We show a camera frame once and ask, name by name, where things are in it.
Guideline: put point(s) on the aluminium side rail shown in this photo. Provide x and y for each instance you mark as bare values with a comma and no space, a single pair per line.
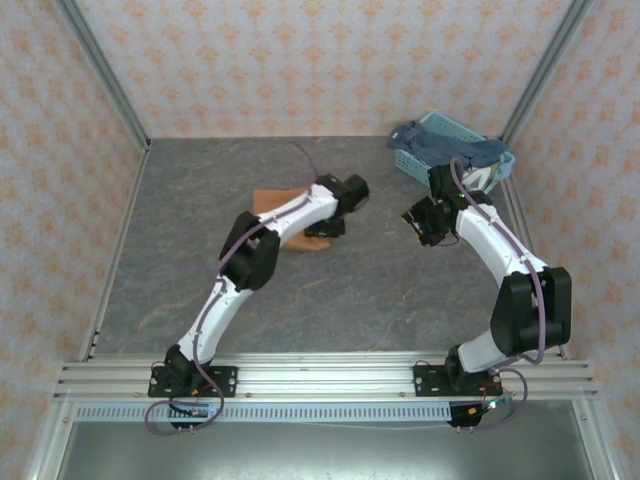
522,230
122,235

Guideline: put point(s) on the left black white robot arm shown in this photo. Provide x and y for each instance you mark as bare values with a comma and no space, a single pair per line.
225,305

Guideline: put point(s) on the aluminium upright post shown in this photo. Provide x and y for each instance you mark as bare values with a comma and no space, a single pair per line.
107,75
545,75

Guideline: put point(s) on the aluminium mounting beam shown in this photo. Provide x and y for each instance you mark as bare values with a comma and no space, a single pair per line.
325,372

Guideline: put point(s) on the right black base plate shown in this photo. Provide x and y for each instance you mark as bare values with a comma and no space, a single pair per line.
425,375

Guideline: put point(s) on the light blue plastic basket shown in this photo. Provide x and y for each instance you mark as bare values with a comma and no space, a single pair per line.
440,120

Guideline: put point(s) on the dark blue t-shirt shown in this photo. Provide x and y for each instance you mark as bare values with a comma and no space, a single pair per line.
440,147

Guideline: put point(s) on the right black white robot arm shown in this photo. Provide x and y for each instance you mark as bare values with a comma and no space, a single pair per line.
530,310

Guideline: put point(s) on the small circuit board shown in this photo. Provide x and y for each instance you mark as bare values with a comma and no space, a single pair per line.
497,402
192,412

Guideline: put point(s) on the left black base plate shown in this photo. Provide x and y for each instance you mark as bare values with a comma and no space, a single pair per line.
227,375

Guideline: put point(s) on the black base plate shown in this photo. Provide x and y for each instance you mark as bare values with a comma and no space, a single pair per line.
227,375
425,375

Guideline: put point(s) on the white t-shirt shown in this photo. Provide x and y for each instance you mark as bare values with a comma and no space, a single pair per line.
482,178

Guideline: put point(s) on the orange printed t-shirt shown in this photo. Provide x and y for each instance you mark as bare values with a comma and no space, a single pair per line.
270,200

